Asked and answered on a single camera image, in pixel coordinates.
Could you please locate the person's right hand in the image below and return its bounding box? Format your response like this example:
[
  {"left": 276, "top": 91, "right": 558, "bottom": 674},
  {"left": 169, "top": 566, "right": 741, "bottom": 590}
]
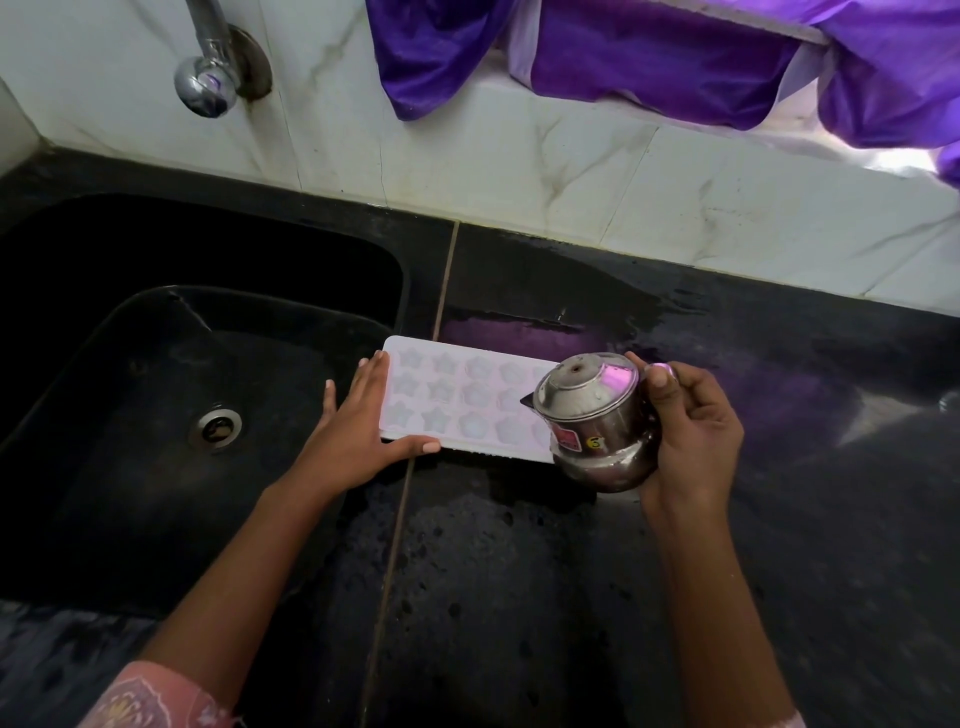
[{"left": 626, "top": 352, "right": 745, "bottom": 526}]

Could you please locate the person's left hand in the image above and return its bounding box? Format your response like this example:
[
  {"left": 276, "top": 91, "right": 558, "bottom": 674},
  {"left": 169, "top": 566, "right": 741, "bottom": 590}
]
[{"left": 269, "top": 350, "right": 442, "bottom": 504}]

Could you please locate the steel sink drain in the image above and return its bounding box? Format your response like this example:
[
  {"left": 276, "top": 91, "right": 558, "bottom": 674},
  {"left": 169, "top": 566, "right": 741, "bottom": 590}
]
[{"left": 188, "top": 407, "right": 244, "bottom": 454}]

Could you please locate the chrome wall tap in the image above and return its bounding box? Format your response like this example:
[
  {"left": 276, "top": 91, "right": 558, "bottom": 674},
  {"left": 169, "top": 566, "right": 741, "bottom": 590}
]
[{"left": 174, "top": 0, "right": 274, "bottom": 119}]

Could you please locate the person's left forearm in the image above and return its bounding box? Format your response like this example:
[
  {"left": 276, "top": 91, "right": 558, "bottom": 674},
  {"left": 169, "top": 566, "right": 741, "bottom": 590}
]
[{"left": 138, "top": 483, "right": 339, "bottom": 706}]

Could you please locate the black sink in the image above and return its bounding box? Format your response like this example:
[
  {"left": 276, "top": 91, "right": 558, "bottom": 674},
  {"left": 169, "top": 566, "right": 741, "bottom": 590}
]
[{"left": 0, "top": 191, "right": 414, "bottom": 620}]

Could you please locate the person's right forearm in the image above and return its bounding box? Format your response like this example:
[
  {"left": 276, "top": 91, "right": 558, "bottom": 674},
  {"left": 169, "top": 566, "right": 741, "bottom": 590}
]
[{"left": 648, "top": 509, "right": 796, "bottom": 728}]

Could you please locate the purple curtain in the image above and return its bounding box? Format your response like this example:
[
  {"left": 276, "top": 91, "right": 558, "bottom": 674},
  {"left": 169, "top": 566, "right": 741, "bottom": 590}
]
[{"left": 365, "top": 0, "right": 960, "bottom": 189}]

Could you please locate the small steel pot with lid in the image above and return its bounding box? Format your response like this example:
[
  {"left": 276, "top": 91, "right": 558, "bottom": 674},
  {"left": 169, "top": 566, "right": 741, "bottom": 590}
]
[{"left": 519, "top": 352, "right": 680, "bottom": 495}]

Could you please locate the white ice tray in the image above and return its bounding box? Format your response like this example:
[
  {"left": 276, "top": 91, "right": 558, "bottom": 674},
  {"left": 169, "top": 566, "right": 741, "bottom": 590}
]
[{"left": 378, "top": 335, "right": 560, "bottom": 463}]

